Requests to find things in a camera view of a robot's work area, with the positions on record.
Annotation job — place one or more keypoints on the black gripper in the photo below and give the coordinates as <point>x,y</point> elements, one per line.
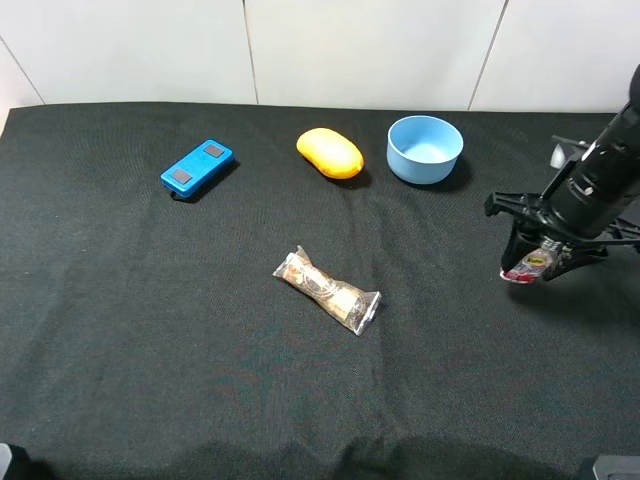
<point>581,207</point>

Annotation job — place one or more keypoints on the small clear bottle white cap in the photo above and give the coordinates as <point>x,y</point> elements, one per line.
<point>532,265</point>

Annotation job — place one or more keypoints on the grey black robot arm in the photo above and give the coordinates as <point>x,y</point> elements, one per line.
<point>625,125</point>

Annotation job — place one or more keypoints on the grey object bottom left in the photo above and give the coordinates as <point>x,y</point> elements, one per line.
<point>6,459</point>

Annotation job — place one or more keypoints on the light blue bowl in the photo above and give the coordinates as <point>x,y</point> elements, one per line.
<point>423,150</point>

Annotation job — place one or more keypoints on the clear wrapped snack bar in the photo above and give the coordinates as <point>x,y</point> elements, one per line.
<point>352,307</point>

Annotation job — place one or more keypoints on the yellow mango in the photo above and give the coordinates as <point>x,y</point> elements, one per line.
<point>332,154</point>

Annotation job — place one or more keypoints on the black table cloth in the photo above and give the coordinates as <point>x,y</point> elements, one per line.
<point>144,337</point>

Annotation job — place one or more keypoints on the blue rectangular box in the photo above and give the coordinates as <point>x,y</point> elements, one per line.
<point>190,174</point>

